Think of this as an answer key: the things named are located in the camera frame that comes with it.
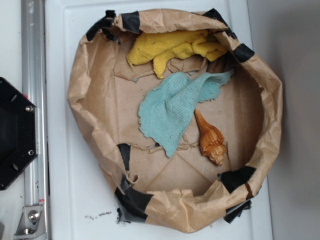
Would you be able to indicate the aluminium extrusion rail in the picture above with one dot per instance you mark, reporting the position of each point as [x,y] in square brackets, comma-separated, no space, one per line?
[36,175]

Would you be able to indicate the orange spiral sea shell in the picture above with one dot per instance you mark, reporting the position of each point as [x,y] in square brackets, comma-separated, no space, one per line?
[211,140]

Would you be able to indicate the brown paper bag bin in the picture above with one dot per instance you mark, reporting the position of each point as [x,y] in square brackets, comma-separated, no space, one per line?
[187,191]

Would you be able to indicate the silver corner bracket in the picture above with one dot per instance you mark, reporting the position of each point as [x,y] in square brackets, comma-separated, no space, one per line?
[32,224]

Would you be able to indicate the yellow terry cloth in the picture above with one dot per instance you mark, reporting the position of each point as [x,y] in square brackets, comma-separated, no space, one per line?
[181,44]

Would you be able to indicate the teal terry cloth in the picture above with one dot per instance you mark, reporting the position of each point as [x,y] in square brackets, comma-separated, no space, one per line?
[166,111]

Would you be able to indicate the white plastic tray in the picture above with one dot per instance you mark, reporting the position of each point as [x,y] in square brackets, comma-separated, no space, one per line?
[82,205]

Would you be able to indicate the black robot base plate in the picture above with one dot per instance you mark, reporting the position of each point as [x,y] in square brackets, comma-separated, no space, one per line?
[18,144]

